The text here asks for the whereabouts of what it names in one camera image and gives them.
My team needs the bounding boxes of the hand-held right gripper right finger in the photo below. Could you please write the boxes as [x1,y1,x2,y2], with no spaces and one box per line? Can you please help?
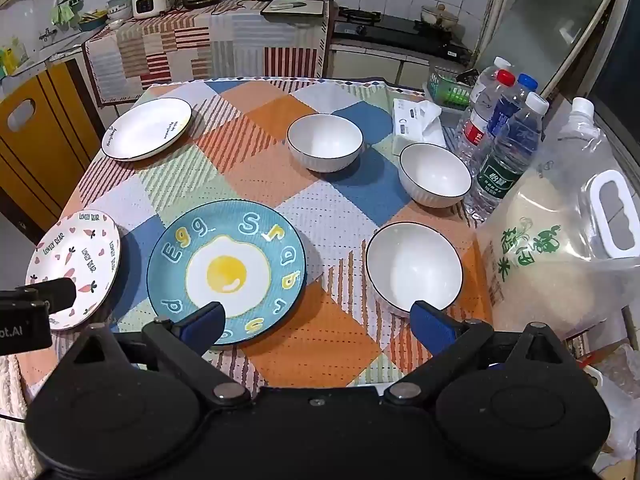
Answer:
[384,300,576,405]

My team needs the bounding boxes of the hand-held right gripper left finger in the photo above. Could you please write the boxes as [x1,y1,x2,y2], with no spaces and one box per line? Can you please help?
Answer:
[65,301,251,408]

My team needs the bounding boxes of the white bowl with black rim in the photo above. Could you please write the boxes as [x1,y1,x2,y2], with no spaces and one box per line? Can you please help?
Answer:
[398,142,473,209]
[365,221,464,318]
[286,113,364,173]

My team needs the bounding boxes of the white plate with black rim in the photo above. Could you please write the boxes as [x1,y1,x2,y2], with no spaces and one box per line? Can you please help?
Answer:
[101,97,194,162]

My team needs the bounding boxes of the blue fried egg plate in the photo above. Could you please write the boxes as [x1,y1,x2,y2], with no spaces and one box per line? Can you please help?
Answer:
[146,199,307,346]

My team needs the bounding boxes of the pink carrot print plate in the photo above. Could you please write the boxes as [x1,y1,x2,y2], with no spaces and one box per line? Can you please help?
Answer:
[25,209,122,332]

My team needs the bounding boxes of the white fuzzy cloth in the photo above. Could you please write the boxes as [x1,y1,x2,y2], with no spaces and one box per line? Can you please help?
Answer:
[0,355,33,480]

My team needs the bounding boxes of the checkered patchwork tablecloth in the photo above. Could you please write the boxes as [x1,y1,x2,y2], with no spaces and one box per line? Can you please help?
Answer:
[15,76,496,401]

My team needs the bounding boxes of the green label water bottle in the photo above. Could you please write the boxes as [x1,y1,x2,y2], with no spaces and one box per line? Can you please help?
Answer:
[464,91,546,223]

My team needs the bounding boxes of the red cap water bottle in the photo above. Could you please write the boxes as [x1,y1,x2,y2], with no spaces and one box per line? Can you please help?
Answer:
[455,69,517,166]

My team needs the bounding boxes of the clear plastic bag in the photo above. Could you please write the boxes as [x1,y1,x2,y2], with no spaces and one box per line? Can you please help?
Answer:
[575,340,640,480]

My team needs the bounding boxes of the white tissue pack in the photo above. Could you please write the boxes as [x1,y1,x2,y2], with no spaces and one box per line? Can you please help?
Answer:
[391,98,447,157]

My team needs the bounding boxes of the blue cap water bottle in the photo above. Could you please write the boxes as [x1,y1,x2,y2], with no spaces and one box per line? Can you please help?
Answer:
[487,73,538,137]

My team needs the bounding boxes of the green plastic basket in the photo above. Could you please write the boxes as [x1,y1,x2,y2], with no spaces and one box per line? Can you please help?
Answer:
[422,67,481,111]

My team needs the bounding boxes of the white cap water bottle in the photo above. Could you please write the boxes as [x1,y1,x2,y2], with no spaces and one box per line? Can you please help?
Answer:
[467,56,514,111]

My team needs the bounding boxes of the white base cabinet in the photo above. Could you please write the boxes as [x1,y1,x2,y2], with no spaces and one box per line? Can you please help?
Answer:
[325,42,436,83]

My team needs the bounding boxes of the striped patchwork counter cloth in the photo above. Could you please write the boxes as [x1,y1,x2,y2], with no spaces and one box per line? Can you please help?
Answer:
[82,0,331,106]

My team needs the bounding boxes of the black gas stove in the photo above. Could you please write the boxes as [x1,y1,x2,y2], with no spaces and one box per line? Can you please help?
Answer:
[332,6,473,63]

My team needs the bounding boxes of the white pot with lid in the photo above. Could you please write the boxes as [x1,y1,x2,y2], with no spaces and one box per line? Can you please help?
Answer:
[421,3,460,28]

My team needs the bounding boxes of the bowl with utensils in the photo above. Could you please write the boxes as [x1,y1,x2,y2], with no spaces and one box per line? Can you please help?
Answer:
[77,10,108,32]

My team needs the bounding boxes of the green hanging cloth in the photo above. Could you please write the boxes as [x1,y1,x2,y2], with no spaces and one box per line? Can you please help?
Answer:
[51,0,83,28]

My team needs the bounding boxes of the glass sliding door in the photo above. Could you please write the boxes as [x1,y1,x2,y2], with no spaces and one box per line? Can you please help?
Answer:
[492,0,640,126]

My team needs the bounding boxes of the white rice cooker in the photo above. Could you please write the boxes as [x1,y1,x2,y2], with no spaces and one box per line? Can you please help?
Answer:
[131,0,178,20]

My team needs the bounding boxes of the cutting board with knife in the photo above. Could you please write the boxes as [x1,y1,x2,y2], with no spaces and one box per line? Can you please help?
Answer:
[261,0,326,15]

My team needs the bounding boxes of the clear rice bag with handle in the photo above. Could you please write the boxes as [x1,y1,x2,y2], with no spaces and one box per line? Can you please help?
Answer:
[475,96,640,342]

